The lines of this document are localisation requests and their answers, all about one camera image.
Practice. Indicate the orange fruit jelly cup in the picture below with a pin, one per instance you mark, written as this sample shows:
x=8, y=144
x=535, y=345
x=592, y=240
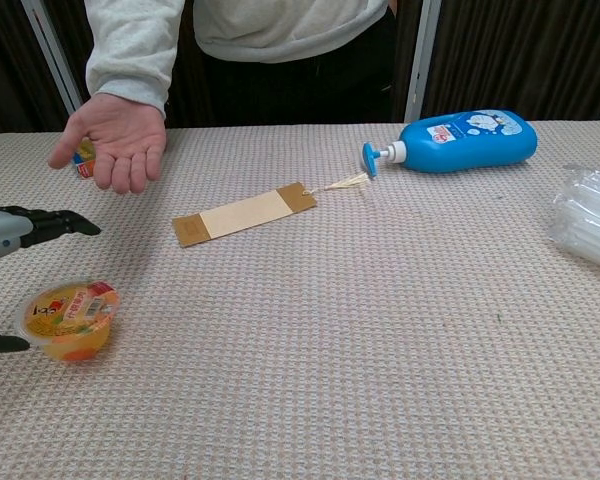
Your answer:
x=70, y=320

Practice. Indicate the person's torso grey sweatshirt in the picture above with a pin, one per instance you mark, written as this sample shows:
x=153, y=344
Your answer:
x=290, y=25

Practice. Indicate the left black grey robot hand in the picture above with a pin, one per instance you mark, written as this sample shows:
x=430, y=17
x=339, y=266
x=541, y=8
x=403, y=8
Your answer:
x=5, y=232

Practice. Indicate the blue pump lotion bottle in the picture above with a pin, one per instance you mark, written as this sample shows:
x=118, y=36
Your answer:
x=470, y=142

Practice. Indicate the black pleated curtain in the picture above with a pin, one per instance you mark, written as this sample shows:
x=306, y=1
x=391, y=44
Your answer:
x=525, y=50
x=5, y=65

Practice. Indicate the clear plastic straw bundle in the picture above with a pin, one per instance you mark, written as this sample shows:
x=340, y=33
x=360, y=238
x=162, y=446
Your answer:
x=592, y=220

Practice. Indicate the orange yellow snack packet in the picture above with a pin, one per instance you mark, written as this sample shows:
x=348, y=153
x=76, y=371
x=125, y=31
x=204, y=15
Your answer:
x=84, y=160

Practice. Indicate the person's bare hand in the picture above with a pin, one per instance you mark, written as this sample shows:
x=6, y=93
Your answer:
x=122, y=140

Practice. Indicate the aluminium frame post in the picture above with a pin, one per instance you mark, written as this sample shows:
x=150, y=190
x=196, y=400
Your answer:
x=52, y=55
x=420, y=60

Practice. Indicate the brown cream tasselled bookmark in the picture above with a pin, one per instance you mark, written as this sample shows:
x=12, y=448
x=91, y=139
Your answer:
x=240, y=215

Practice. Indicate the person's grey sleeved forearm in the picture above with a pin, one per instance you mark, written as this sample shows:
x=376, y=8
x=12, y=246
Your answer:
x=130, y=50

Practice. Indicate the beige woven tablecloth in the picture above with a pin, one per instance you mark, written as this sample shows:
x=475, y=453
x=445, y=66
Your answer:
x=330, y=350

